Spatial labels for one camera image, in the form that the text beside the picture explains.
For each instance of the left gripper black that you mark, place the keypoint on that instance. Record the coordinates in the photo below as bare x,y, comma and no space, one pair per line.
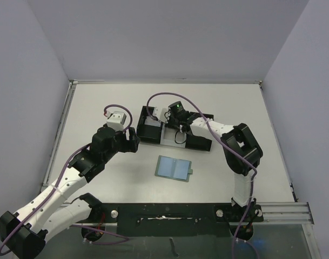
131,139

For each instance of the green leather card holder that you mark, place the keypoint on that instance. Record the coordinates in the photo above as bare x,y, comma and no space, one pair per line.
174,169

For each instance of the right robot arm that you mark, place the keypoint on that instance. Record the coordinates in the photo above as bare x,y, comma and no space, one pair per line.
241,149

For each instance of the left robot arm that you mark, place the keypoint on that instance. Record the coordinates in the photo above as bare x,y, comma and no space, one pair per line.
22,231

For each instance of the silver blue card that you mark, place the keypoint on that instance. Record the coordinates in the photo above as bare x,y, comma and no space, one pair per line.
153,123

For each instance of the white middle bin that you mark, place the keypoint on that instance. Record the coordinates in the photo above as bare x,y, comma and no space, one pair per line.
173,138

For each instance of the black left bin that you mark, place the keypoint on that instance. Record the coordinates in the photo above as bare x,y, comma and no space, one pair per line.
148,134

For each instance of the black bin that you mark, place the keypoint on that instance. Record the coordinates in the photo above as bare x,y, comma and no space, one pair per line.
198,143
148,134

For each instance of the black right bin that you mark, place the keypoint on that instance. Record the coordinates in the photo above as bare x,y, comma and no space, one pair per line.
198,143

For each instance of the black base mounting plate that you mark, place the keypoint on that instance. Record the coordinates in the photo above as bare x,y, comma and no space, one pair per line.
176,219

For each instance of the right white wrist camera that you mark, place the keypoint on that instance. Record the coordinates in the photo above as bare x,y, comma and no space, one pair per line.
162,114

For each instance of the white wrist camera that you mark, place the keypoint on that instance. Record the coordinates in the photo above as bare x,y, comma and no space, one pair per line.
115,120
162,114

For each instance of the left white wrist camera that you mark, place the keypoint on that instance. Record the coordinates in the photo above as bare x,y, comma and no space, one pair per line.
115,120

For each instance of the aluminium front rail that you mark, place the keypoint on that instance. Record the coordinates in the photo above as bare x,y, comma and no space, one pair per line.
273,213

